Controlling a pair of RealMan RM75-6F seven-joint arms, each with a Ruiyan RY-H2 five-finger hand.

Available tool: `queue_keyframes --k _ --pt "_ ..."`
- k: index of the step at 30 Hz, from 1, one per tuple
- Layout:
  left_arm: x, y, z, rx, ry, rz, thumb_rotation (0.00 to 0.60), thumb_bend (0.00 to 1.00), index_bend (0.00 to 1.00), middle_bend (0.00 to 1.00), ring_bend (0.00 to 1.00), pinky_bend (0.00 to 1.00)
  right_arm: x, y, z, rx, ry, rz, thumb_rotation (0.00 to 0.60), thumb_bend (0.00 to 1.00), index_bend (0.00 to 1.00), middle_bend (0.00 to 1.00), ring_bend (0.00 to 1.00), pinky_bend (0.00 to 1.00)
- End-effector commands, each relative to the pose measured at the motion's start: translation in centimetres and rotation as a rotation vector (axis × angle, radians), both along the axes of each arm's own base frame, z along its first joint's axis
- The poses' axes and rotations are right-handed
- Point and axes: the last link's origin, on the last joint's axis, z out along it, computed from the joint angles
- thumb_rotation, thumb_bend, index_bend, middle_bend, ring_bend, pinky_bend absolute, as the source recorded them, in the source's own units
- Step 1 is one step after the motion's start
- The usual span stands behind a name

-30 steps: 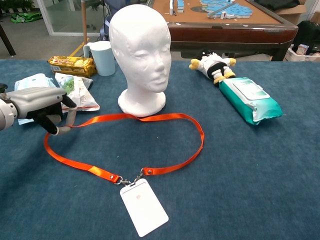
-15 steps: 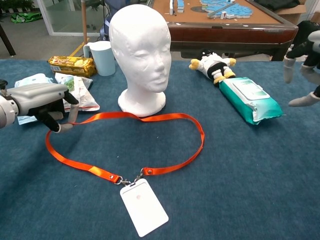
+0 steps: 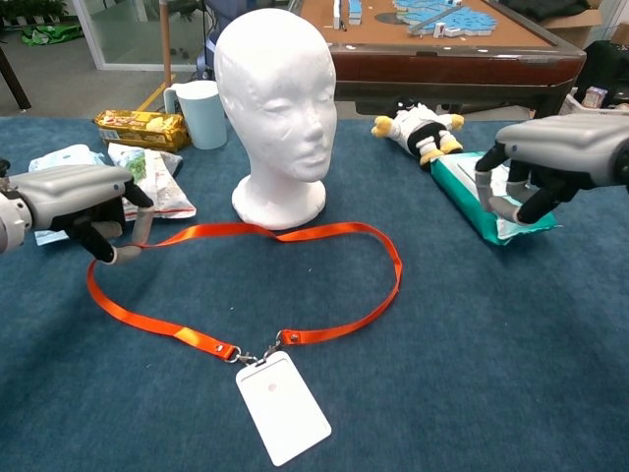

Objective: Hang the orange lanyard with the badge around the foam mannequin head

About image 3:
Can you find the glass partition white frame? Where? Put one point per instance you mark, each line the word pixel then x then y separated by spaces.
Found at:
pixel 123 34

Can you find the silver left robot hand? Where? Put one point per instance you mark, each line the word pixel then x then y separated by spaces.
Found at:
pixel 74 192

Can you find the green bag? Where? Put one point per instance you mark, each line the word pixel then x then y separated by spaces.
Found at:
pixel 49 35

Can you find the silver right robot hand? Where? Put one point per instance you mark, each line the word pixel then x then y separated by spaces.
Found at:
pixel 565 142

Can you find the blue mahjong tile pile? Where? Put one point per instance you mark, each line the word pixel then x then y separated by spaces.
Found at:
pixel 457 19

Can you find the black cloth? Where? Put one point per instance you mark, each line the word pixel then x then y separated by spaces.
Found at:
pixel 545 7

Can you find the dark wooden table leg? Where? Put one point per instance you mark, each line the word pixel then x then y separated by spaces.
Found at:
pixel 15 78

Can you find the blue carpet table cover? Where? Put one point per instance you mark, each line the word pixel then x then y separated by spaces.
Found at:
pixel 442 344

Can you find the white foam mannequin head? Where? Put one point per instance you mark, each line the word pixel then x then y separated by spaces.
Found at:
pixel 275 98

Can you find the white ID card holder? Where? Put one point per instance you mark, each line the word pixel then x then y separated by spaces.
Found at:
pixel 282 408

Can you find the light blue wet wipes pack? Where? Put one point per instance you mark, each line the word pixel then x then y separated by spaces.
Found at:
pixel 69 155

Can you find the green wet wipes pack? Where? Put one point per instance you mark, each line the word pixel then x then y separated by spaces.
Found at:
pixel 457 192

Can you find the black and white plush toy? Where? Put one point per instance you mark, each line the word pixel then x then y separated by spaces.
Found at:
pixel 422 128

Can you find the white basket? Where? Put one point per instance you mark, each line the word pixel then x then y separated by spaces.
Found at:
pixel 575 108

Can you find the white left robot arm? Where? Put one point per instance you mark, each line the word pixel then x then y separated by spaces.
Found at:
pixel 11 221

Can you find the wooden pole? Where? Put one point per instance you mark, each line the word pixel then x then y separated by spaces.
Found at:
pixel 166 49

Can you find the cardboard box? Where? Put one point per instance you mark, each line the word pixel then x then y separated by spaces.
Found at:
pixel 580 27

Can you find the white snack bag red seal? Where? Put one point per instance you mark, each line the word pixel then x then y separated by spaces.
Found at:
pixel 162 182

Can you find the brown mahjong table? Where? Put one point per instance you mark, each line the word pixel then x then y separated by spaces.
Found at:
pixel 442 69

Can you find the black bag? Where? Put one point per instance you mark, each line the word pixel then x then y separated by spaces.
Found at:
pixel 604 69

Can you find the gold biscuit packet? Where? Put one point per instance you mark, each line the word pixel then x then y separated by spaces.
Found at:
pixel 142 130

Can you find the pale blue mug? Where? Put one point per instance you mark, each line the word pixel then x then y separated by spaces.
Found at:
pixel 201 118

